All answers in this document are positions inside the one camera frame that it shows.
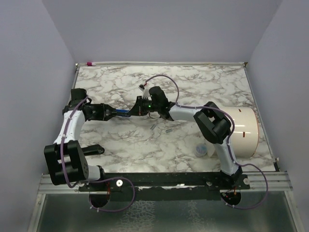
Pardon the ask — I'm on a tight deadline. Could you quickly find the large white paper roll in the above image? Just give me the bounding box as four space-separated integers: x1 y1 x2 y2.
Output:
221 107 259 159

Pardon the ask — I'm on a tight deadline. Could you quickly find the blue stapler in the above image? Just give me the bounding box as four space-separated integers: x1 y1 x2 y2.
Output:
116 109 131 117

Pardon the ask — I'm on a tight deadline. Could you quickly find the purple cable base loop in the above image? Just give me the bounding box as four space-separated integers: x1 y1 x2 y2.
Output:
223 163 269 210
88 177 136 214

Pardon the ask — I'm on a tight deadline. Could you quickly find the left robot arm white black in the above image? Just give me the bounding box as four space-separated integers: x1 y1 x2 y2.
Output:
44 88 118 191

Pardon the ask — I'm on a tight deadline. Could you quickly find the aluminium frame rail front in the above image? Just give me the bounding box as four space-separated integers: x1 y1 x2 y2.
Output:
38 172 293 194

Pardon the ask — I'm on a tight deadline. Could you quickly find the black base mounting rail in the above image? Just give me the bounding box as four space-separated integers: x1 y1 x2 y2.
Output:
82 172 250 202

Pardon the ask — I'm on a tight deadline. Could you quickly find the clear jar of paper clips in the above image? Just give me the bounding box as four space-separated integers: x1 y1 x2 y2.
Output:
194 144 208 158

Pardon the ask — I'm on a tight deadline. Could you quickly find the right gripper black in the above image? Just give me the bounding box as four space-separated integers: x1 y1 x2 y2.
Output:
128 97 160 117

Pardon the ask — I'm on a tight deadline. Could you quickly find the purple cable left base loop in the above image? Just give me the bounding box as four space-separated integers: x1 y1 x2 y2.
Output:
88 177 136 214

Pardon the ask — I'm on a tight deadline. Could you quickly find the black stapler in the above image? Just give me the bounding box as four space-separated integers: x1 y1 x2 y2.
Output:
82 145 105 156

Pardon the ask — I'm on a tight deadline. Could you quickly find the purple cable right base loop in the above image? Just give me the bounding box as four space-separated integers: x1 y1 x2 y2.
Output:
223 163 269 210

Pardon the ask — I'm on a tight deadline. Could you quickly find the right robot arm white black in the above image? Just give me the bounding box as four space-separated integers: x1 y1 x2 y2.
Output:
128 87 242 189

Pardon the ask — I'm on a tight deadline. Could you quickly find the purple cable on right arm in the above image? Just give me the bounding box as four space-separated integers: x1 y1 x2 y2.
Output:
144 74 236 143

